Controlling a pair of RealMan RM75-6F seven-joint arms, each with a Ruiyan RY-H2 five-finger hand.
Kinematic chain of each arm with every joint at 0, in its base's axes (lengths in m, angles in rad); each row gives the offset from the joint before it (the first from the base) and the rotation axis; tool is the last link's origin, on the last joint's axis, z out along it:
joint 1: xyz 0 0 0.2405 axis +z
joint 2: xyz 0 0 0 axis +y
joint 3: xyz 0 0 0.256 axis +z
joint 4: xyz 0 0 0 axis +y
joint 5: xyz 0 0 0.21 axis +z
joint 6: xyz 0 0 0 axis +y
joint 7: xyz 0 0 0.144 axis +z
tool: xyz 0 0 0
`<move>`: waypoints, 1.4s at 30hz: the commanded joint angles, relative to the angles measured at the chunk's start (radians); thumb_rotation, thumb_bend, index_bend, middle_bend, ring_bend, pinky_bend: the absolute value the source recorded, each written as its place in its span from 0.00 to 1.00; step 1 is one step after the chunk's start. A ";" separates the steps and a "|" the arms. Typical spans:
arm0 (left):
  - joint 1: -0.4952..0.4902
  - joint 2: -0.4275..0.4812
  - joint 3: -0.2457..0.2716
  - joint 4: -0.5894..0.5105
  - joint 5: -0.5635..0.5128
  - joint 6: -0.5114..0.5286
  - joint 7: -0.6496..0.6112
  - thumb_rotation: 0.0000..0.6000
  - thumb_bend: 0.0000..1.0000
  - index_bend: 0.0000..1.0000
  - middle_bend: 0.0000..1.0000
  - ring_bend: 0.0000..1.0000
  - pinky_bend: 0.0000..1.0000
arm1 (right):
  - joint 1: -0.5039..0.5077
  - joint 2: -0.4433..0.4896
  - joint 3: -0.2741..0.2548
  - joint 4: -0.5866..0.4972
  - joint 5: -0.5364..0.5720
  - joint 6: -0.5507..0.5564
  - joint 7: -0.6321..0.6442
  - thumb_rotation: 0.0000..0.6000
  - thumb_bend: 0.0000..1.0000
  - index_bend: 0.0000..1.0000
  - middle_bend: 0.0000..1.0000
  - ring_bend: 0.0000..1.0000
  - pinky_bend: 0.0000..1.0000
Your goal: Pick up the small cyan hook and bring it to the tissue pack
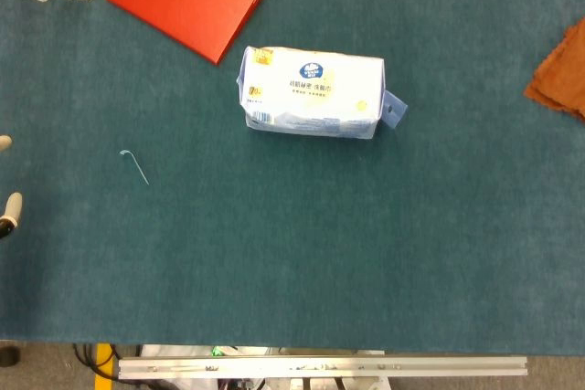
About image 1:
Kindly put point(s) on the white blue tissue pack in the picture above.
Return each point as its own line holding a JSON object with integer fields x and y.
{"x": 315, "y": 98}

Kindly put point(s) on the aluminium profile rail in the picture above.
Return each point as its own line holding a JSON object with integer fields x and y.
{"x": 320, "y": 367}

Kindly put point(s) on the white plastic bag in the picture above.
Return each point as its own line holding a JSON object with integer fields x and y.
{"x": 183, "y": 350}

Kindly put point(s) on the brown folded cloth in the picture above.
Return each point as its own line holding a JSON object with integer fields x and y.
{"x": 564, "y": 75}

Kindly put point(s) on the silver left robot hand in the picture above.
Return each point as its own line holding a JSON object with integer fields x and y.
{"x": 13, "y": 207}

